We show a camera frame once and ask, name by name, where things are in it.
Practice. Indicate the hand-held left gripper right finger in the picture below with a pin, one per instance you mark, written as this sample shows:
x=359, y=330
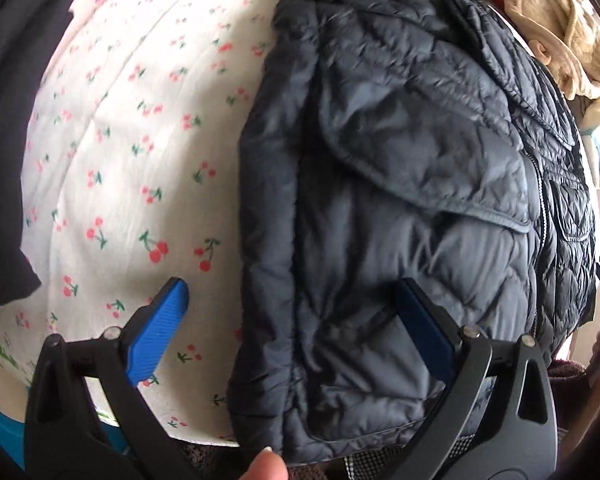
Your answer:
x=427, y=332

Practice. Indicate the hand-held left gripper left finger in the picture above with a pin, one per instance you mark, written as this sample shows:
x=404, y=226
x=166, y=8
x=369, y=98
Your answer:
x=157, y=332

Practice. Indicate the navy quilted puffer jacket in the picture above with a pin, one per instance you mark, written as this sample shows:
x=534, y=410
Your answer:
x=380, y=185

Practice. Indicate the person's left hand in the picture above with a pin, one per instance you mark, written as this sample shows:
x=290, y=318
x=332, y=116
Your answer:
x=265, y=467

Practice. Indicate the dark brown fuzzy cloth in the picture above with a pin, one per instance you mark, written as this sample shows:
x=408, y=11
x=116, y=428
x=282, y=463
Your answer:
x=570, y=380

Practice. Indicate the checkered cloth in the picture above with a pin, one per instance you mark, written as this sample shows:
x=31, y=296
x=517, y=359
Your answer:
x=365, y=465

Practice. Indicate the green leaf print cloth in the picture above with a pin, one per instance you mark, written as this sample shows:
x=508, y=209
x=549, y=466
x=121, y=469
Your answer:
x=0, y=355

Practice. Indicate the blue plastic stool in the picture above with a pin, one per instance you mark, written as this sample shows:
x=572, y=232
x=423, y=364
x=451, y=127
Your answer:
x=0, y=415

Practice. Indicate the cherry print blanket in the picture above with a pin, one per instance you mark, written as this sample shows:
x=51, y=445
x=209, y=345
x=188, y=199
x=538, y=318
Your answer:
x=130, y=110

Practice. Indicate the beige fleece robe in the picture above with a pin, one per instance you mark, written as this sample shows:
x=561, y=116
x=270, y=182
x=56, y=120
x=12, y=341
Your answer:
x=560, y=25

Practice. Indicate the black garment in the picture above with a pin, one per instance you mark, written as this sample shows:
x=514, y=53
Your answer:
x=5, y=110

